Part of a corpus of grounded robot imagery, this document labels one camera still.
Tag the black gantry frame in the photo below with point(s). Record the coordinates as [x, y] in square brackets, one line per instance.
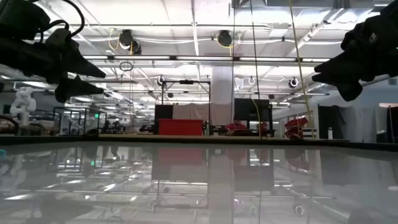
[186, 82]

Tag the white bottle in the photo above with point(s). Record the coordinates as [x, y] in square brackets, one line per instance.
[330, 133]

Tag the ceiling light strip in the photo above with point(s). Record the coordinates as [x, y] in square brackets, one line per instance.
[205, 58]

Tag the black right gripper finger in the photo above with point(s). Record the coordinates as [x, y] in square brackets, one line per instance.
[349, 88]
[345, 66]

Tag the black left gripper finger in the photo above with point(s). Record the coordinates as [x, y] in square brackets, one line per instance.
[84, 67]
[74, 90]

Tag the dark curtain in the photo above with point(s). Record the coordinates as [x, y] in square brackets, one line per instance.
[331, 122]

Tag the red cabinet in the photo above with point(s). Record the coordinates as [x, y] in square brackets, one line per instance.
[180, 127]

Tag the black monitor screen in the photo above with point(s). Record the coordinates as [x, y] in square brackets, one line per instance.
[252, 109]

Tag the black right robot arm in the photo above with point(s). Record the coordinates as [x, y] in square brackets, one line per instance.
[390, 5]

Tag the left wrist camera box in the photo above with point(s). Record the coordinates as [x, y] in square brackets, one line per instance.
[58, 37]

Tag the black upright panel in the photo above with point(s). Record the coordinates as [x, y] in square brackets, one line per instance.
[163, 112]

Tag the black table frame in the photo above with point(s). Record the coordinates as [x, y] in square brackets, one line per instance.
[199, 140]

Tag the white robot figure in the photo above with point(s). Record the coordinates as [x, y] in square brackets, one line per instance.
[22, 104]

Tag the black framed glass enclosure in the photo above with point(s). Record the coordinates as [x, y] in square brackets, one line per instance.
[76, 121]

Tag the white cloth sheet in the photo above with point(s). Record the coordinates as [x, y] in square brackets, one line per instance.
[199, 113]

